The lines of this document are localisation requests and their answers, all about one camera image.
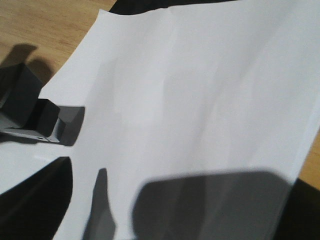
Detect white paper sheets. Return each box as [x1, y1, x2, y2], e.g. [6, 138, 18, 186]
[0, 0, 320, 240]

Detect wooden desk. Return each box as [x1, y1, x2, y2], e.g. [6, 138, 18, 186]
[0, 0, 320, 189]

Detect black stapler with orange button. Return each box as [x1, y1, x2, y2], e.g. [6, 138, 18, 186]
[0, 63, 66, 143]

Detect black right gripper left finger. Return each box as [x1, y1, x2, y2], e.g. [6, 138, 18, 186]
[0, 156, 73, 240]

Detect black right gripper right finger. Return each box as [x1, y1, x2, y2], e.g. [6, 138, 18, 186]
[272, 177, 320, 240]

